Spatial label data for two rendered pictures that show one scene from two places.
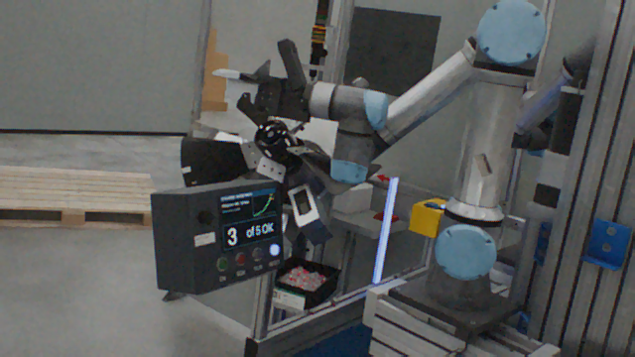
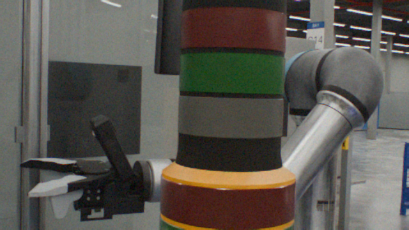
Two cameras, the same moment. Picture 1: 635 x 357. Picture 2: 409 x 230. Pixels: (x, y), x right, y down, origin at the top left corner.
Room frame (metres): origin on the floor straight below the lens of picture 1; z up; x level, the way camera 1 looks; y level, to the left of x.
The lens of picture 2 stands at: (2.07, 0.25, 1.60)
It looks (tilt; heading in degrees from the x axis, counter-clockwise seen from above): 3 degrees down; 271
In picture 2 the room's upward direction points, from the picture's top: 2 degrees clockwise
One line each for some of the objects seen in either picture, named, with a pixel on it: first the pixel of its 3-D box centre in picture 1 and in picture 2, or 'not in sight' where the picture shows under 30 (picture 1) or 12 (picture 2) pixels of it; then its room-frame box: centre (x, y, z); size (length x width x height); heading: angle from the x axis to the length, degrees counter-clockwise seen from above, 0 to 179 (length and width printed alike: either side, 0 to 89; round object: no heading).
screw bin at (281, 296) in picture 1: (300, 284); not in sight; (1.81, 0.02, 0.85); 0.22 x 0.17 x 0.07; 160
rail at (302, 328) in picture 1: (358, 305); not in sight; (1.77, -0.15, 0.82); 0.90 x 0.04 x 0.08; 145
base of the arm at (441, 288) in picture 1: (460, 276); not in sight; (1.41, -0.34, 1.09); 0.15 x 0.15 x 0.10
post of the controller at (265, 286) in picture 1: (263, 297); not in sight; (1.42, 0.10, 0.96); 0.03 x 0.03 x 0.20; 55
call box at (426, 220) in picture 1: (435, 219); not in sight; (2.09, -0.38, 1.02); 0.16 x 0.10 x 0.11; 145
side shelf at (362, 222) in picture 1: (353, 217); not in sight; (2.57, -0.14, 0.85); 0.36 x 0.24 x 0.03; 55
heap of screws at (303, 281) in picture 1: (300, 286); not in sight; (1.81, 0.02, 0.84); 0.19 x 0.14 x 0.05; 160
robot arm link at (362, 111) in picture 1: (359, 109); not in sight; (1.34, -0.05, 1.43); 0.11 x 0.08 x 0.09; 76
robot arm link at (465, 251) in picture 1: (488, 143); not in sight; (1.28, -0.30, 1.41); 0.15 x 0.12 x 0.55; 166
